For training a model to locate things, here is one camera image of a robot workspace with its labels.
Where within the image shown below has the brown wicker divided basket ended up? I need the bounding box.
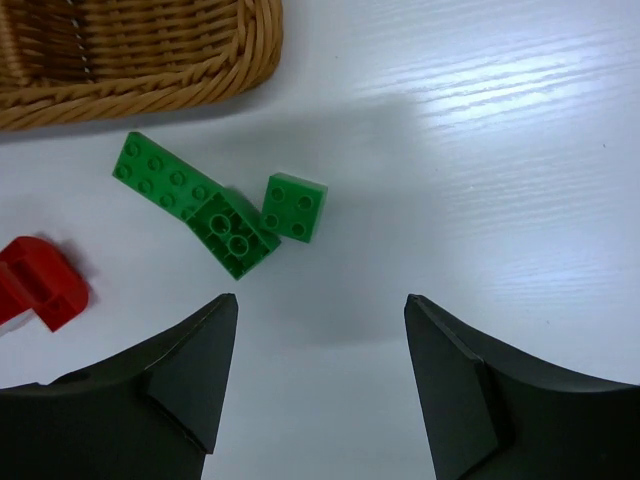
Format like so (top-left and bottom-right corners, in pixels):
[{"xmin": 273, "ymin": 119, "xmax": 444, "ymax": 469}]
[{"xmin": 1, "ymin": 0, "xmax": 283, "ymax": 131}]

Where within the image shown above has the green flat lego plate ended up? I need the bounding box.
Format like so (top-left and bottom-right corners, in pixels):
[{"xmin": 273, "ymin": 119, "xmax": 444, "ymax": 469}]
[{"xmin": 112, "ymin": 132, "xmax": 223, "ymax": 221}]

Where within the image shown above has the green upturned lego brick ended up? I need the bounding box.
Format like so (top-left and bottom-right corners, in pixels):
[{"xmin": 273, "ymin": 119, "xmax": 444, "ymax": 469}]
[{"xmin": 185, "ymin": 188, "xmax": 281, "ymax": 280}]

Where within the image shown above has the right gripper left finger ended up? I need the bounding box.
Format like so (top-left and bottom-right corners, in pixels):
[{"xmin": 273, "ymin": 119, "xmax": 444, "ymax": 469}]
[{"xmin": 1, "ymin": 294, "xmax": 238, "ymax": 479}]

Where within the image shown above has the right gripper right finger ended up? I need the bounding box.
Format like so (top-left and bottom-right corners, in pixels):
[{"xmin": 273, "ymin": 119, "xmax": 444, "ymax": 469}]
[{"xmin": 404, "ymin": 294, "xmax": 639, "ymax": 479}]

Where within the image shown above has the green square lego brick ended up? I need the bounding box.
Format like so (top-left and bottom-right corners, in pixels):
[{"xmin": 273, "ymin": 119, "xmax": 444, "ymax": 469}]
[{"xmin": 260, "ymin": 172, "xmax": 328, "ymax": 243}]

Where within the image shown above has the red lego arch piece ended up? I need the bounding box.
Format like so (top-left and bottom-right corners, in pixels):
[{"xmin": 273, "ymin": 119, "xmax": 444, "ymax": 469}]
[{"xmin": 1, "ymin": 236, "xmax": 90, "ymax": 332}]

